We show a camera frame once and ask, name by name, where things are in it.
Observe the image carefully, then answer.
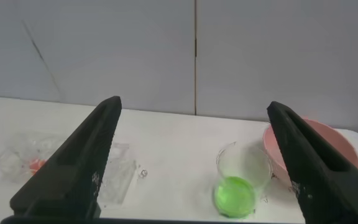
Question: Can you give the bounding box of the clear acrylic test tube rack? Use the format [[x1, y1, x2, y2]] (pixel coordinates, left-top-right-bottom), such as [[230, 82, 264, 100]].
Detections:
[[0, 132, 138, 206]]

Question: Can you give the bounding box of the clear glass beaker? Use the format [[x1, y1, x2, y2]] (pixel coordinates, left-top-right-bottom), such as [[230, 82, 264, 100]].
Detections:
[[213, 141, 273, 218]]

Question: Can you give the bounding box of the pink bowl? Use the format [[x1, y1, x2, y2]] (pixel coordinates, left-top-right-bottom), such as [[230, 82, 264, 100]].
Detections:
[[262, 117, 358, 187]]

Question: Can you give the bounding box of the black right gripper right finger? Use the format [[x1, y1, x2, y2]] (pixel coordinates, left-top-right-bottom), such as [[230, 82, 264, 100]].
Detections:
[[266, 101, 358, 224]]

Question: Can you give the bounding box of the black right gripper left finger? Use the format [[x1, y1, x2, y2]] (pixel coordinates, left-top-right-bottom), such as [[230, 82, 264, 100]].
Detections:
[[9, 95, 122, 219]]

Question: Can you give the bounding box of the orange pigment test tube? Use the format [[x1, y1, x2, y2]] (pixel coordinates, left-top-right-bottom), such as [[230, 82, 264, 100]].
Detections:
[[29, 158, 48, 175]]

